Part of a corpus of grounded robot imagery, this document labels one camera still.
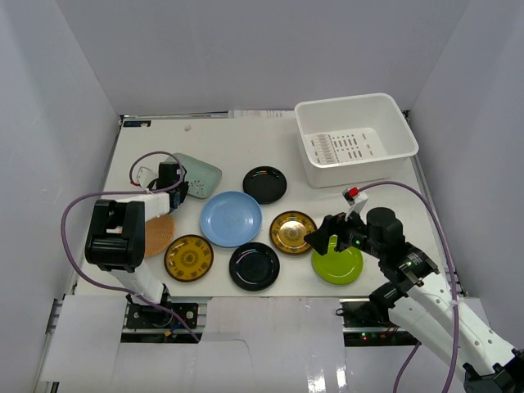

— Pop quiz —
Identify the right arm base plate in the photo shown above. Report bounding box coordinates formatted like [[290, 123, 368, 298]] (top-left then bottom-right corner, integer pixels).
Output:
[[336, 298, 417, 347]]

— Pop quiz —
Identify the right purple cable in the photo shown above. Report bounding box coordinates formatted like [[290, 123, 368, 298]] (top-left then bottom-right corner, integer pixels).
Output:
[[358, 180, 462, 393]]

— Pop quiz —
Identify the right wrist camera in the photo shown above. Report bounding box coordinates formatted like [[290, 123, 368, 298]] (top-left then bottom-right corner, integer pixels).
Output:
[[342, 187, 368, 221]]

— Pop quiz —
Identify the black glossy plate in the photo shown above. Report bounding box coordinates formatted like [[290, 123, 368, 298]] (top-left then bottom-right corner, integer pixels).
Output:
[[228, 242, 280, 292]]

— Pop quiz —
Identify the lime green plate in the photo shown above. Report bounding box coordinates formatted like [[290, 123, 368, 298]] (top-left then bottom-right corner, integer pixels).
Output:
[[311, 242, 364, 286]]

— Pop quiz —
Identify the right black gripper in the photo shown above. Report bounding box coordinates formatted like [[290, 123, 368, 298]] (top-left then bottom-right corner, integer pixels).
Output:
[[303, 204, 384, 260]]

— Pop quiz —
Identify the blue plastic plate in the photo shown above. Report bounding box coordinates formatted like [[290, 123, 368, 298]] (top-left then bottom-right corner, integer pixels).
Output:
[[200, 191, 263, 248]]

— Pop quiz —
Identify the white plastic bin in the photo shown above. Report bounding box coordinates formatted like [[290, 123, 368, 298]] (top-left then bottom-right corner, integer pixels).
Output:
[[294, 93, 419, 188]]

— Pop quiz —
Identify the light green ceramic plate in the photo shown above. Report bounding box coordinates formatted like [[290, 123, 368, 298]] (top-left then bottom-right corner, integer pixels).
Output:
[[174, 152, 223, 199]]

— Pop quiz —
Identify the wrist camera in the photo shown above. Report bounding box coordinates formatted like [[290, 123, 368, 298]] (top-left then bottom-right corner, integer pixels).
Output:
[[342, 187, 368, 221], [137, 166, 158, 189]]

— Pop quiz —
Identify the blue label sticker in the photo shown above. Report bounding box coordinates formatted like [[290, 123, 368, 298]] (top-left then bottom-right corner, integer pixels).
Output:
[[122, 120, 151, 128]]

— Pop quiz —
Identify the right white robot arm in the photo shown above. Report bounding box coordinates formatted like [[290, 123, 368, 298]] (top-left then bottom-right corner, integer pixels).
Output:
[[304, 207, 523, 392]]

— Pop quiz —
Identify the black plate near bin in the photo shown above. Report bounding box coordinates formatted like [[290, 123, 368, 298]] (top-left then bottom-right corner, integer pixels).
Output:
[[242, 166, 287, 205]]

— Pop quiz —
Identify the large yellow patterned plate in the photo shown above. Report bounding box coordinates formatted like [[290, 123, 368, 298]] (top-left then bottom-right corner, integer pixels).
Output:
[[269, 210, 317, 255]]

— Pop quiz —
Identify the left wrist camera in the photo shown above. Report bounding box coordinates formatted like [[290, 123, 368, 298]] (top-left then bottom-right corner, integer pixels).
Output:
[[137, 166, 158, 189]]

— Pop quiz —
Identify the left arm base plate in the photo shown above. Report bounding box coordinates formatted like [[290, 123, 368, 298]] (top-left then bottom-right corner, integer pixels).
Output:
[[124, 302, 199, 329]]

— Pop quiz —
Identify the woven wicker plate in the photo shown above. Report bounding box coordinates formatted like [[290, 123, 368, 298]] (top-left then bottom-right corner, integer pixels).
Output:
[[145, 215, 175, 258]]

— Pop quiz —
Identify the small yellow patterned plate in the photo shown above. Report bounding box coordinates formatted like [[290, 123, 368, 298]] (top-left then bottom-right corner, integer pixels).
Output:
[[164, 234, 214, 282]]

